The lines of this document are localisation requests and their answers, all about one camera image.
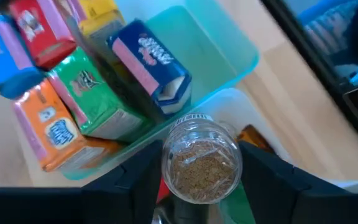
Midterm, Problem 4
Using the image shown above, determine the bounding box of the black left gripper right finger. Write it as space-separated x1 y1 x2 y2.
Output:
237 141 358 224

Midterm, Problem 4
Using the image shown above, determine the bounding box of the red Froot Loops cereal box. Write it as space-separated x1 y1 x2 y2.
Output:
8 0 78 71

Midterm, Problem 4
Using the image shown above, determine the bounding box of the brown packet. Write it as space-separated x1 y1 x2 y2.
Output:
237 124 275 154

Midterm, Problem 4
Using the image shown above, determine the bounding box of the black aluminium table frame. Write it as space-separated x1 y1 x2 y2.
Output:
260 0 358 158

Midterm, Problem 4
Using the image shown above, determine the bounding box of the teal plastic bin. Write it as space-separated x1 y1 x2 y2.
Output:
60 0 260 182

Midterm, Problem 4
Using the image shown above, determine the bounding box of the person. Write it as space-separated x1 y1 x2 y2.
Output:
296 0 358 86

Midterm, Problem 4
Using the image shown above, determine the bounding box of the blue Rice Krispies cereal box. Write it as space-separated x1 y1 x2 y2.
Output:
0 12 45 100

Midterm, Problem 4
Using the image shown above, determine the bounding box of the orange cereal box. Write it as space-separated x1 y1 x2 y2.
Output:
11 77 124 173

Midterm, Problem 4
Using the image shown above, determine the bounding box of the green Kellogg's cereal box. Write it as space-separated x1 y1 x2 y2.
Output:
47 46 150 141

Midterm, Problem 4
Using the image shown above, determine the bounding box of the small glass spice jar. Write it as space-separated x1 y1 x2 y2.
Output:
162 113 244 205

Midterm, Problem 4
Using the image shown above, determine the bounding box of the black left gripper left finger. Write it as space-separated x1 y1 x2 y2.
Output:
0 140 164 224

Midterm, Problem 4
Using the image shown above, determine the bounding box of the yellow Corn Pops cereal box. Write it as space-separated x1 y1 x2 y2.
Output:
70 0 127 68

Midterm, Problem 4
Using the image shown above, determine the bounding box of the green-lidded spice jar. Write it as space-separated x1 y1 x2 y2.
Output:
219 183 257 224

